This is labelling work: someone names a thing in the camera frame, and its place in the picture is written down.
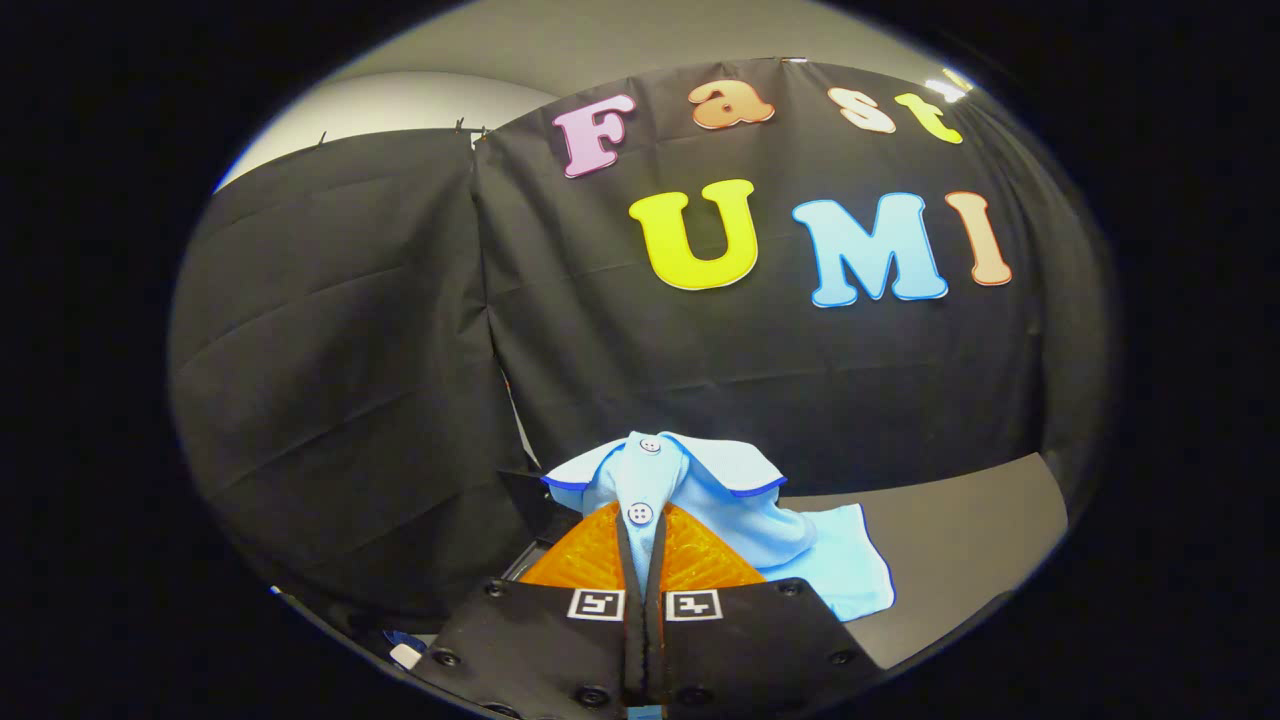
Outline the light blue polo shirt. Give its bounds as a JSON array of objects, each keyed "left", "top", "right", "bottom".
[{"left": 540, "top": 432, "right": 896, "bottom": 623}]

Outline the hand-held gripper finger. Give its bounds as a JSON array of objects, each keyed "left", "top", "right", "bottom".
[
  {"left": 410, "top": 500, "right": 647, "bottom": 720},
  {"left": 646, "top": 500, "right": 886, "bottom": 720}
]

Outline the black backdrop cloth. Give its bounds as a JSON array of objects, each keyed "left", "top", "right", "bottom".
[{"left": 168, "top": 58, "right": 1116, "bottom": 641}]

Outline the beige cabinet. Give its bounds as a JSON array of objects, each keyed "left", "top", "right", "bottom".
[{"left": 780, "top": 452, "right": 1069, "bottom": 671}]

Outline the dark washing machine lid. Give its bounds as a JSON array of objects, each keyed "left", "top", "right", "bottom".
[{"left": 497, "top": 468, "right": 586, "bottom": 581}]

